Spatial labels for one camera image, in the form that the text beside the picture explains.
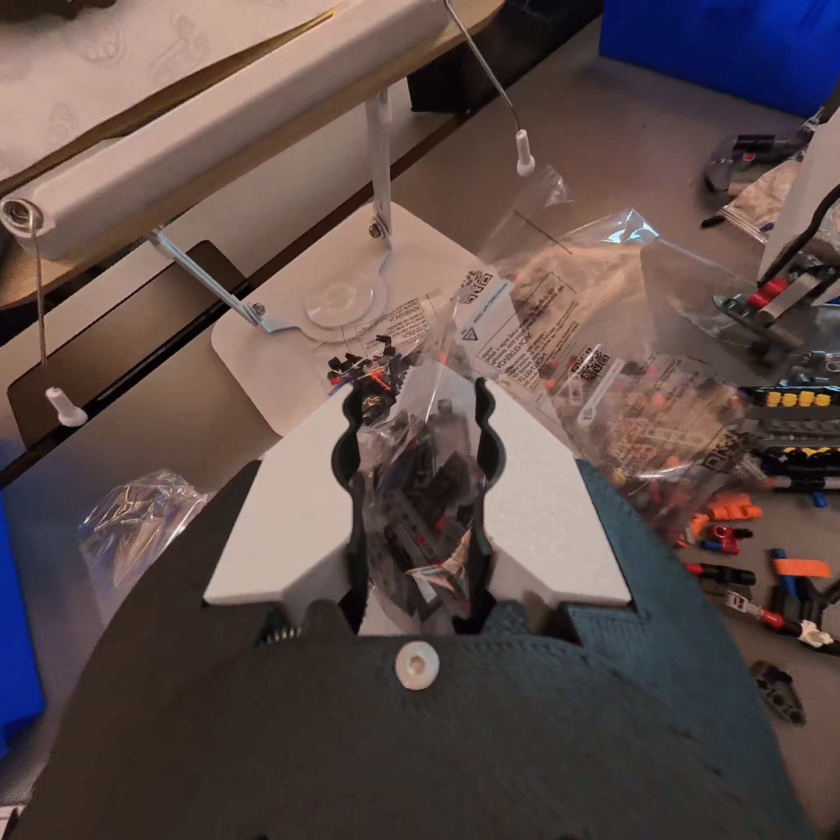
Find white book stand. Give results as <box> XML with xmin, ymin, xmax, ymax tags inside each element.
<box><xmin>0</xmin><ymin>0</ymin><xmax>546</xmax><ymax>438</ymax></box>

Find crumpled empty clear bag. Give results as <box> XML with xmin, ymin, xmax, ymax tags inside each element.
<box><xmin>79</xmin><ymin>467</ymin><xmax>215</xmax><ymax>593</ymax></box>

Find clear bag with orange pieces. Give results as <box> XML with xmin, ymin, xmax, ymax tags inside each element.
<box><xmin>551</xmin><ymin>348</ymin><xmax>756</xmax><ymax>550</ymax></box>

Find lego instruction booklet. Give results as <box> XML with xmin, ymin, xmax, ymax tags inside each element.
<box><xmin>0</xmin><ymin>0</ymin><xmax>343</xmax><ymax>182</ymax></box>

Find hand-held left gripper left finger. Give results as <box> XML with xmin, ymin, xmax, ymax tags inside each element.
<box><xmin>203</xmin><ymin>384</ymin><xmax>368</xmax><ymax>635</ymax></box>

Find blue bin with printed tag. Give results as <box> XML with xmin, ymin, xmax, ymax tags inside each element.
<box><xmin>0</xmin><ymin>489</ymin><xmax>47</xmax><ymax>759</ymax></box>

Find lego chassis with yellow connectors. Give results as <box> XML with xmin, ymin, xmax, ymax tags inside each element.
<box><xmin>738</xmin><ymin>382</ymin><xmax>840</xmax><ymax>493</ymax></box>

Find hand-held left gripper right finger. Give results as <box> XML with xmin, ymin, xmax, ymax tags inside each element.
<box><xmin>469</xmin><ymin>377</ymin><xmax>634</xmax><ymax>634</ymax></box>

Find grey and red lego assembly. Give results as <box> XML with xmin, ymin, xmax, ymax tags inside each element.
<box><xmin>712</xmin><ymin>262</ymin><xmax>840</xmax><ymax>368</ymax></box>

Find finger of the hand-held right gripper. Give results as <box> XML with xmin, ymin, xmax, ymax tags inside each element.
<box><xmin>804</xmin><ymin>223</ymin><xmax>840</xmax><ymax>311</ymax></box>
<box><xmin>756</xmin><ymin>85</ymin><xmax>840</xmax><ymax>290</ymax></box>

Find small clear bag blue pieces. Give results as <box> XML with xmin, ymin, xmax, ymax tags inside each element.
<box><xmin>325</xmin><ymin>298</ymin><xmax>438</xmax><ymax>412</ymax></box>

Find blue plastic bin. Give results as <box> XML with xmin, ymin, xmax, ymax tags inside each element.
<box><xmin>600</xmin><ymin>0</ymin><xmax>840</xmax><ymax>120</ymax></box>

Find pile of loose lego pieces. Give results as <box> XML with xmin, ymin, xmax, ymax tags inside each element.
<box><xmin>679</xmin><ymin>131</ymin><xmax>840</xmax><ymax>727</ymax></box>

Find clear bag of dark pieces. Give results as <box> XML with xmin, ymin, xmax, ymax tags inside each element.
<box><xmin>360</xmin><ymin>210</ymin><xmax>658</xmax><ymax>624</ymax></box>

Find small clear bag with bits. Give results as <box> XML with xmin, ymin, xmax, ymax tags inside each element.
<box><xmin>718</xmin><ymin>154</ymin><xmax>821</xmax><ymax>232</ymax></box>

